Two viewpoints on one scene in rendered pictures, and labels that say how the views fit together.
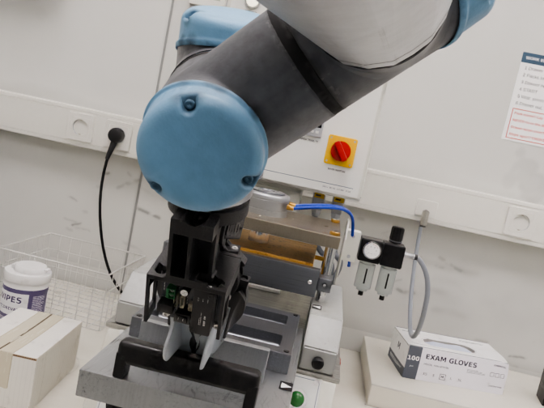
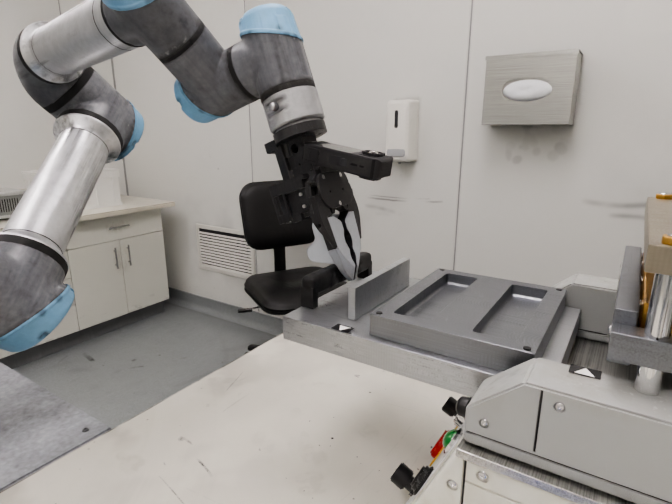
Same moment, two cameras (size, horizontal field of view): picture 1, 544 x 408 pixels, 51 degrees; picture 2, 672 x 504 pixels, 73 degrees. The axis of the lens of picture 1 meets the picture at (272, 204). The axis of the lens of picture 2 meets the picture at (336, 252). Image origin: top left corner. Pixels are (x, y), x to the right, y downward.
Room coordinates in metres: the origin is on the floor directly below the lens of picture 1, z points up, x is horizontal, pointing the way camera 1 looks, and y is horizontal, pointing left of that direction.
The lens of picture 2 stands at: (0.83, -0.47, 1.18)
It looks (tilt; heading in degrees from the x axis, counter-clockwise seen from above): 15 degrees down; 118
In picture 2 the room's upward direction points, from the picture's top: straight up
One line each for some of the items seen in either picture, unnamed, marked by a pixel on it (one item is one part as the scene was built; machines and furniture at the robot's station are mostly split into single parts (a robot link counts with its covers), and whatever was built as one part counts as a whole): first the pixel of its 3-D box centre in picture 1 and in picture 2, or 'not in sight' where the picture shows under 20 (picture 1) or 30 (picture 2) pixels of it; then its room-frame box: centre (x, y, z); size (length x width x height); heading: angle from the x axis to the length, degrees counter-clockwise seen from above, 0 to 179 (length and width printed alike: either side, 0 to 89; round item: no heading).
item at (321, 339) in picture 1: (323, 323); (636, 440); (0.89, -0.12, 0.97); 0.26 x 0.05 x 0.07; 175
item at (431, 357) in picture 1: (446, 359); not in sight; (1.24, -0.46, 0.83); 0.23 x 0.12 x 0.07; 95
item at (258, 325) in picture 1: (222, 323); (474, 310); (0.74, 0.03, 0.98); 0.20 x 0.17 x 0.03; 85
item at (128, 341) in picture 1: (187, 372); (339, 277); (0.56, 0.05, 0.99); 0.15 x 0.02 x 0.04; 85
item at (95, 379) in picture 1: (213, 344); (434, 311); (0.70, 0.04, 0.97); 0.30 x 0.22 x 0.08; 175
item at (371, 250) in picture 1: (377, 261); not in sight; (1.09, -0.22, 1.05); 0.15 x 0.05 x 0.15; 85
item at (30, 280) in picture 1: (23, 300); not in sight; (1.08, 0.44, 0.83); 0.09 x 0.09 x 0.15
